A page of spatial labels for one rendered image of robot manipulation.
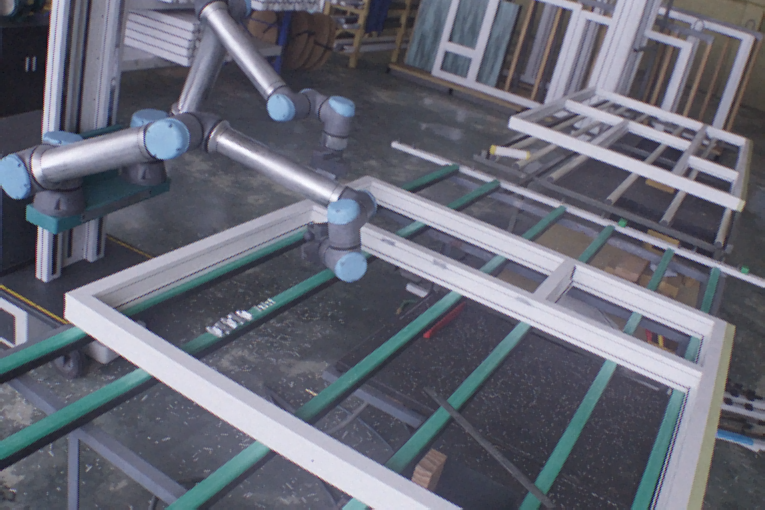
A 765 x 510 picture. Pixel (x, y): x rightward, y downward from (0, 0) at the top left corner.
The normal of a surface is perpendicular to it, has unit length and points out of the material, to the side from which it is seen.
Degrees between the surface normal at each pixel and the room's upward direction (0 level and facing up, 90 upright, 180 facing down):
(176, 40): 90
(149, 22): 90
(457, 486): 90
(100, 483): 0
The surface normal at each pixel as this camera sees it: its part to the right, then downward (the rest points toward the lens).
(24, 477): 0.22, -0.90
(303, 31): -0.76, -0.11
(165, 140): -0.18, 0.29
